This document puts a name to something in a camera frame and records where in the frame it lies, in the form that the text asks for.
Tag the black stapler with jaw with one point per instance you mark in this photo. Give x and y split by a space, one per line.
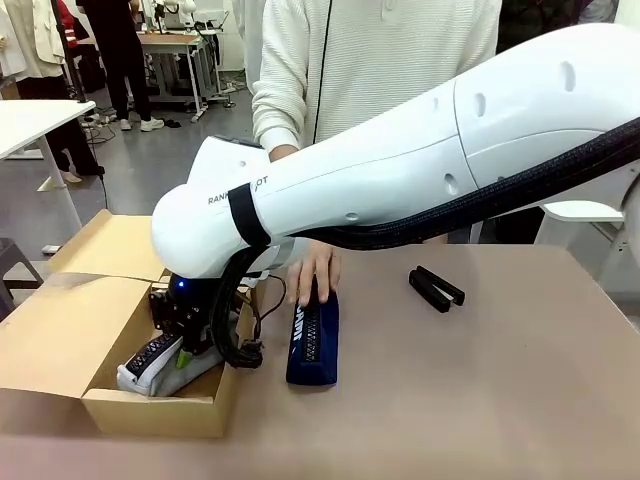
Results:
435 290

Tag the person's right hand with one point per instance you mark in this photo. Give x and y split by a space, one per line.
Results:
320 265

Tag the white desk with white leg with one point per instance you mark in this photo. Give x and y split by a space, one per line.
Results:
35 120

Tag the grey metal stool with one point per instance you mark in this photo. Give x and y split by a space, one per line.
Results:
17 260

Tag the white power strip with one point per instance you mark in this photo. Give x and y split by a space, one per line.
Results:
51 249

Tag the large cardboard box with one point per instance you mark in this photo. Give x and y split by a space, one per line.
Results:
45 340

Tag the small white background robot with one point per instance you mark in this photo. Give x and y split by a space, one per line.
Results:
175 10

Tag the grey CAMPUS pencil case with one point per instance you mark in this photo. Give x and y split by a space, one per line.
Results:
165 380

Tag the person in white sweater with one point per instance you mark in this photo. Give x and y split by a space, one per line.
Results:
375 60

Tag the large white table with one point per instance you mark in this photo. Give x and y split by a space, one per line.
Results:
580 210

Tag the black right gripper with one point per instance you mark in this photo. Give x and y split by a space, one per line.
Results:
185 310

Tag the bystander in dark green jacket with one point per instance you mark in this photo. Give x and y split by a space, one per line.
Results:
530 20

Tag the bystander in white top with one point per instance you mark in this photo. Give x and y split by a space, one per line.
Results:
252 45

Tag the navy blue zipper pencil case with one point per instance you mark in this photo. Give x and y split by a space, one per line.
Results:
327 350

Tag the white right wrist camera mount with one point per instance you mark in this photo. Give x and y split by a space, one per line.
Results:
255 280

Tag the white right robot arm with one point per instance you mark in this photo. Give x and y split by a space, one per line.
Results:
400 160

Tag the black shoes on floor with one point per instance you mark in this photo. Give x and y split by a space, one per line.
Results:
173 123

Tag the red garment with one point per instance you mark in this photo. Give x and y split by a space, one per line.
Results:
69 25

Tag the bystander in black clothes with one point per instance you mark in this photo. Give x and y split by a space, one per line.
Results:
117 50

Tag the wooden-top workbench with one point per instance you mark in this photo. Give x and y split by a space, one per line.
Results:
170 39

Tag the black stand pole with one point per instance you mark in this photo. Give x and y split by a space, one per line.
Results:
70 50

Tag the bystander in beige jacket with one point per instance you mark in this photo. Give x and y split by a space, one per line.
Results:
35 35

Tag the person's right forearm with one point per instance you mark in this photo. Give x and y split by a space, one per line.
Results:
285 154

